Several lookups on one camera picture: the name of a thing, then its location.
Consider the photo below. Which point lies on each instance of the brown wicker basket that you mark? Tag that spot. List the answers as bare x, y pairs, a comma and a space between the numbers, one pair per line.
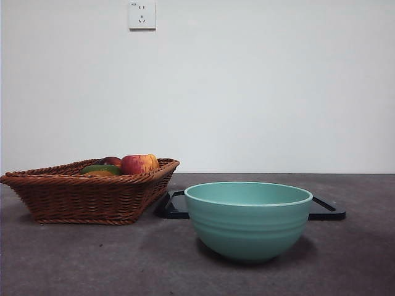
86, 197

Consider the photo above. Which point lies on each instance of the orange brown fruit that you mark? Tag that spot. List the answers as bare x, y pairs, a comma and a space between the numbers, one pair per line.
97, 173

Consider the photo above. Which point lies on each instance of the green fruit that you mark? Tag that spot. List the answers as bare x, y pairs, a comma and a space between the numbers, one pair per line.
103, 168

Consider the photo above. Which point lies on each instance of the teal ribbed bowl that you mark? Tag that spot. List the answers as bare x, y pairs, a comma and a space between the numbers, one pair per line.
249, 228

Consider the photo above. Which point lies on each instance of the white wall power socket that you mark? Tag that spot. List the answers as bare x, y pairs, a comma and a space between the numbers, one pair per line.
142, 15

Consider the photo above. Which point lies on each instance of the black rectangular tray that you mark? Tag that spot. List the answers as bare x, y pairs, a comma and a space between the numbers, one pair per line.
174, 206

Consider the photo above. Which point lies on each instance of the red and yellow apple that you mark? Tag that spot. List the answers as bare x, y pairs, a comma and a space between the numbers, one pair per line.
137, 165

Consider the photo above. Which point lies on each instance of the dark red fruit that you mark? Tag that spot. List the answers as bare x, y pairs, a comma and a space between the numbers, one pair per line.
111, 161

